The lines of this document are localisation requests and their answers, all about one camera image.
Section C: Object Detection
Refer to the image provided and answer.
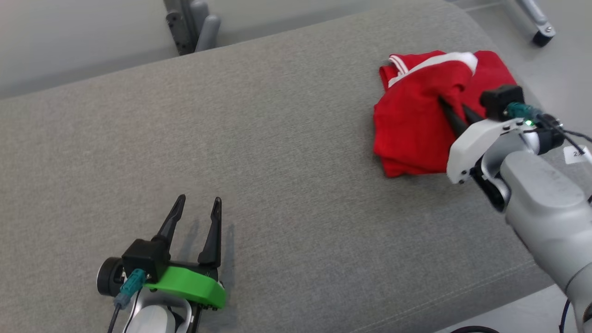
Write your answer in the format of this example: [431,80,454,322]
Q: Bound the teal camera connector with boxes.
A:
[506,103,543,123]
[114,269,148,308]

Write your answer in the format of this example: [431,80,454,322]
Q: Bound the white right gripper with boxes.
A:
[437,96,539,185]

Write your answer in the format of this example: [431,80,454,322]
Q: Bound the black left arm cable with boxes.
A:
[107,303,122,333]

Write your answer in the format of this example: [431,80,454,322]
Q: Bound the white label tag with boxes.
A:
[563,146,591,165]

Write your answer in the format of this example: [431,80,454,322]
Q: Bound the red shorts with white trim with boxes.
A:
[373,52,478,169]

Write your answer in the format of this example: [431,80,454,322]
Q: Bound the grey chair leg with caster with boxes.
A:
[504,0,556,47]

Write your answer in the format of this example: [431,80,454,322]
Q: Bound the teal left camera connector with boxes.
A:
[114,269,148,308]

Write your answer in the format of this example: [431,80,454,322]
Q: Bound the teal right camera connector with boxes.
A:
[506,103,543,123]

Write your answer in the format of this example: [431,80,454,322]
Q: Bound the red and white jersey shirt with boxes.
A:
[379,50,518,178]

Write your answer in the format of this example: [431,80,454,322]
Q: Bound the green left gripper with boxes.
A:
[144,194,227,309]

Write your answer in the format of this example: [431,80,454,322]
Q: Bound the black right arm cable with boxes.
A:
[541,118,592,160]

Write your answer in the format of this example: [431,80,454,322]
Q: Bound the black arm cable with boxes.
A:
[107,303,122,333]
[541,118,592,160]

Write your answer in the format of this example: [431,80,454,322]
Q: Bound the grey hinge bracket with handles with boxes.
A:
[166,0,222,55]

